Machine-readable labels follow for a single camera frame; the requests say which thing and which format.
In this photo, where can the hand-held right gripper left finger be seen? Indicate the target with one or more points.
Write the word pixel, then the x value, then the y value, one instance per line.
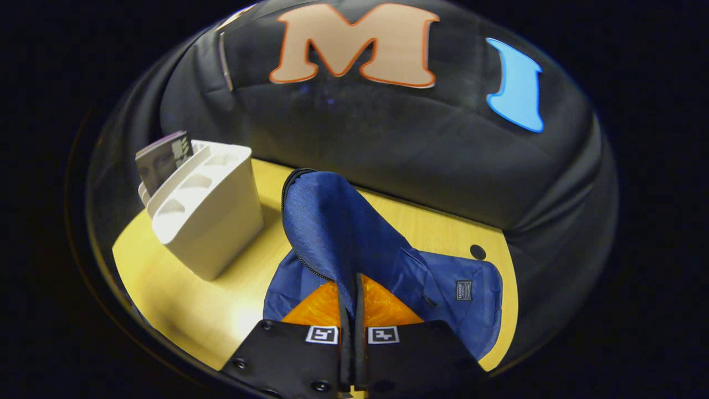
pixel 345 360

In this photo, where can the black backdrop cloth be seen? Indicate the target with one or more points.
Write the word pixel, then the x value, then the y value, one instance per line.
pixel 360 138

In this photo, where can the black round table grommet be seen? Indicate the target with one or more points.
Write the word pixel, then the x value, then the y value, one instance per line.
pixel 478 252

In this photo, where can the blue schoolbag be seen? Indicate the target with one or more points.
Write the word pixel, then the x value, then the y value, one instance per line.
pixel 332 221

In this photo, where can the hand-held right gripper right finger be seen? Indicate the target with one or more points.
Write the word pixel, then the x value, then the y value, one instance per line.
pixel 361 360

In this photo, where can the grey cover book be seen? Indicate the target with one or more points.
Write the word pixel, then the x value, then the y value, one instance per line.
pixel 160 166

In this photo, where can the white bookshelf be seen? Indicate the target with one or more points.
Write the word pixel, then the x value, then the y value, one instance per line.
pixel 216 227

